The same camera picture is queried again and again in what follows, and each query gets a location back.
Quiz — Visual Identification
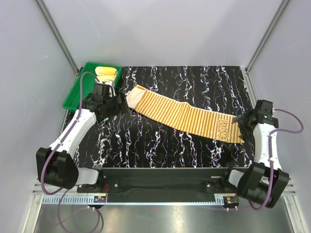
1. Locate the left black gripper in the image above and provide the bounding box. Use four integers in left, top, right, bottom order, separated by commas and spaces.
103, 92, 130, 119

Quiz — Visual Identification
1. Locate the yellow orange striped towel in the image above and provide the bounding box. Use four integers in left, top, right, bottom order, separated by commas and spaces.
126, 85, 244, 144

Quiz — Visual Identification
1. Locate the yellow cream towel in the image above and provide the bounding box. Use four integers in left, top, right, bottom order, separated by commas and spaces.
95, 67, 118, 83

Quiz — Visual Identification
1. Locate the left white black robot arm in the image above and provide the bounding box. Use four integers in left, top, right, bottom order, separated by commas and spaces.
36, 92, 130, 195

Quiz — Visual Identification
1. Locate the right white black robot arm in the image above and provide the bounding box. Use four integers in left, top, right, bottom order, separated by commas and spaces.
220, 112, 289, 210

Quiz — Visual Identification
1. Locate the green plastic tray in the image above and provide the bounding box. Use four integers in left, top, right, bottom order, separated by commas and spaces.
62, 62, 122, 112

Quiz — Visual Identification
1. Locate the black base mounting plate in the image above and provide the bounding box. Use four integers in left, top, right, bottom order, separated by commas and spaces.
77, 167, 236, 198

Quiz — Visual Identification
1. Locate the right small controller board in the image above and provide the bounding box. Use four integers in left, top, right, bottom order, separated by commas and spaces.
225, 196, 240, 206

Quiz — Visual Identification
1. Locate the small controller board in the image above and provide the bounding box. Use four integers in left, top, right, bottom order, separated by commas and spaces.
94, 196, 107, 203
225, 196, 240, 206

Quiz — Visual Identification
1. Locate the left small controller board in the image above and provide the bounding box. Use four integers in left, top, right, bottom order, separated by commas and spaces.
94, 196, 107, 203

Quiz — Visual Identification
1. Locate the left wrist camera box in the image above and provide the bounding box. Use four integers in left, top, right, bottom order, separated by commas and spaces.
92, 82, 116, 98

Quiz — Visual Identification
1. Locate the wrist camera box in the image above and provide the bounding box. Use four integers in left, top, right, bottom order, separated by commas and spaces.
254, 100, 279, 128
92, 82, 116, 98

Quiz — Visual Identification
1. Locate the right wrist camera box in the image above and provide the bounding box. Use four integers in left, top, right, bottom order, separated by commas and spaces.
254, 100, 279, 128

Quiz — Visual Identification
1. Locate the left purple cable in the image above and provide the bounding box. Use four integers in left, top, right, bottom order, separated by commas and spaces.
40, 71, 105, 233

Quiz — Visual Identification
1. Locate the slotted aluminium cable duct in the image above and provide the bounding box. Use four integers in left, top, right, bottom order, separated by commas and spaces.
43, 193, 224, 206

